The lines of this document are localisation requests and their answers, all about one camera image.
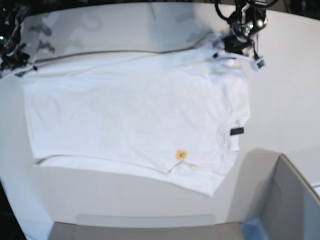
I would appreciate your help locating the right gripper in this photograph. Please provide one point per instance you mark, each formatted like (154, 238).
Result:
(15, 62)

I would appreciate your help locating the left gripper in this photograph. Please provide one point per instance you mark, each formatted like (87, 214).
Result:
(237, 50)

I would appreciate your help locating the white printed t-shirt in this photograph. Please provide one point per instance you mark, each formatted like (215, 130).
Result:
(173, 117)

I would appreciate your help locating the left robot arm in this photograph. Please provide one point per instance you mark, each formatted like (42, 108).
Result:
(245, 24)

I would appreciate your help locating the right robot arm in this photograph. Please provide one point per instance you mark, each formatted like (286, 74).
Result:
(12, 16)

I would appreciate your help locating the grey cardboard box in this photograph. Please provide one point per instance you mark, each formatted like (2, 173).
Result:
(284, 207)

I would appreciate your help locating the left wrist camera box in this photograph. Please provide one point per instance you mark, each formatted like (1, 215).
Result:
(257, 64)

